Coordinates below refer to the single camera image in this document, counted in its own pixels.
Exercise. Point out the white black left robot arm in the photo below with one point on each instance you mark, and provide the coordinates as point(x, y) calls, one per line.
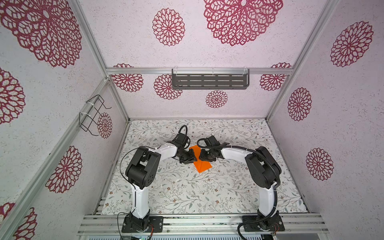
point(143, 168)

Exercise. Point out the grey slotted wall shelf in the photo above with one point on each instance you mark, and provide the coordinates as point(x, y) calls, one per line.
point(181, 81)

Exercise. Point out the black wire wall basket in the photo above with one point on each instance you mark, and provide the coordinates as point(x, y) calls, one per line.
point(96, 121)

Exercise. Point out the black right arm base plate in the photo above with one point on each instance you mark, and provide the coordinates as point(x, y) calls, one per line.
point(273, 224)

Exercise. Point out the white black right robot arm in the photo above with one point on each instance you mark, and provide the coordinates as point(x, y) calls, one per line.
point(264, 170)

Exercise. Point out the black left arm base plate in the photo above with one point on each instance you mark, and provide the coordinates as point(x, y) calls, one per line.
point(149, 224)

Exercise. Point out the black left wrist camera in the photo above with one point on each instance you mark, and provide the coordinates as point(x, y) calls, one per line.
point(181, 140)

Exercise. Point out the orange square paper sheet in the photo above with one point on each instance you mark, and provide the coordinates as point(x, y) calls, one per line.
point(200, 165)

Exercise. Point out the aluminium front rail frame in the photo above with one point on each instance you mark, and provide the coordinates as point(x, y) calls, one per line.
point(209, 224)

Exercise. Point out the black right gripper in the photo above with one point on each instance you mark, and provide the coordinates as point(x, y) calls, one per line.
point(202, 157)

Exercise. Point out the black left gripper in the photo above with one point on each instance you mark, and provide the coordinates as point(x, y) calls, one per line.
point(191, 157)

